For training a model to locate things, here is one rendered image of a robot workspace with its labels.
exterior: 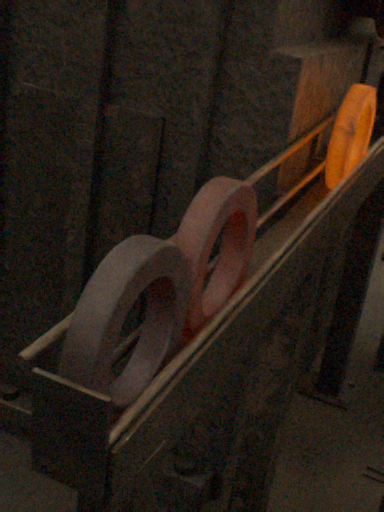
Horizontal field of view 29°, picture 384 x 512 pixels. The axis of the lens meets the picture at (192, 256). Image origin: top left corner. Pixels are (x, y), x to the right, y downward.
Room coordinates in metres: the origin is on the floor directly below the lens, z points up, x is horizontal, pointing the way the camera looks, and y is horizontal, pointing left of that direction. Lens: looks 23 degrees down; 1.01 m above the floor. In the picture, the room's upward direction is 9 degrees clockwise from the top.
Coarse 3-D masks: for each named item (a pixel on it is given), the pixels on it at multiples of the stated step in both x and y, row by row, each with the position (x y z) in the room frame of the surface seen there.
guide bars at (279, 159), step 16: (336, 112) 1.42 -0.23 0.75; (320, 128) 1.31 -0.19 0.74; (272, 160) 1.10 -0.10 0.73; (320, 160) 1.32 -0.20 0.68; (256, 176) 1.03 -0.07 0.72; (304, 176) 1.22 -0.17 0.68; (320, 176) 1.32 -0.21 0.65; (288, 192) 1.13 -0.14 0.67; (272, 208) 1.06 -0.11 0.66; (208, 272) 0.84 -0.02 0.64; (64, 320) 0.59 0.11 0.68; (48, 336) 0.57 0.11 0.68; (32, 352) 0.54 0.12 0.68; (48, 352) 0.57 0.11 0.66; (128, 352) 0.66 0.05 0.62; (48, 368) 0.57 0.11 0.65
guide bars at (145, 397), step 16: (368, 160) 1.37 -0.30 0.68; (352, 176) 1.23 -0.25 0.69; (336, 192) 1.14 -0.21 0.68; (320, 208) 1.06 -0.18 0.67; (304, 224) 1.00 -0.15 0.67; (288, 240) 0.93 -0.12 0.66; (272, 256) 0.88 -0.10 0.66; (256, 272) 0.83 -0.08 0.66; (240, 288) 0.79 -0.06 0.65; (224, 304) 0.75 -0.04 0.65; (224, 320) 0.72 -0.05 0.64; (208, 336) 0.69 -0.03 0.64; (192, 352) 0.65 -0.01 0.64; (176, 368) 0.62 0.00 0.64; (160, 384) 0.59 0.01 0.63; (144, 400) 0.56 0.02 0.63; (128, 416) 0.54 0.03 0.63; (112, 432) 0.51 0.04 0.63
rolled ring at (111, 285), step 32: (128, 256) 0.58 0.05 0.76; (160, 256) 0.60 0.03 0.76; (96, 288) 0.55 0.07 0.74; (128, 288) 0.55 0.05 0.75; (160, 288) 0.65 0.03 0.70; (96, 320) 0.53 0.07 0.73; (160, 320) 0.65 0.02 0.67; (64, 352) 0.52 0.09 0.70; (96, 352) 0.51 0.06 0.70; (160, 352) 0.64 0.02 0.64; (96, 384) 0.52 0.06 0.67; (128, 384) 0.61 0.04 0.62
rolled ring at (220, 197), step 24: (216, 192) 0.74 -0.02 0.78; (240, 192) 0.77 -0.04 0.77; (192, 216) 0.72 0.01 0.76; (216, 216) 0.72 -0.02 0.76; (240, 216) 0.81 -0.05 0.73; (192, 240) 0.70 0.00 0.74; (240, 240) 0.82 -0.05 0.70; (192, 264) 0.69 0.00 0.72; (216, 264) 0.83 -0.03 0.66; (240, 264) 0.82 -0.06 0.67; (192, 288) 0.68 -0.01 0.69; (216, 288) 0.81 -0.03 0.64; (192, 312) 0.69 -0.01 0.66; (216, 312) 0.77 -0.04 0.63; (192, 336) 0.70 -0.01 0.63
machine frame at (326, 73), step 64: (0, 0) 1.37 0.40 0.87; (64, 0) 1.35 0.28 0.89; (128, 0) 1.30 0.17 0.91; (192, 0) 1.26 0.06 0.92; (256, 0) 1.22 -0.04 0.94; (320, 0) 1.42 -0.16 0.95; (0, 64) 1.38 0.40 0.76; (64, 64) 1.35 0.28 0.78; (128, 64) 1.30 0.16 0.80; (192, 64) 1.22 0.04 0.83; (256, 64) 1.21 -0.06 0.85; (320, 64) 1.28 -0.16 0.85; (0, 128) 1.38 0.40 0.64; (64, 128) 1.33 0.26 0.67; (128, 128) 1.28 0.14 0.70; (192, 128) 1.22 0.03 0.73; (256, 128) 1.21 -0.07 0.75; (0, 192) 1.39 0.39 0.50; (64, 192) 1.33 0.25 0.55; (128, 192) 1.28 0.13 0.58; (192, 192) 1.21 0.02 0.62; (256, 192) 1.20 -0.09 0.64; (0, 256) 1.39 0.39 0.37; (64, 256) 1.32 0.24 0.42; (0, 320) 1.39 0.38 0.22; (128, 320) 1.27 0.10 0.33; (320, 320) 1.77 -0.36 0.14; (0, 384) 1.37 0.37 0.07; (192, 448) 1.21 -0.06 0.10
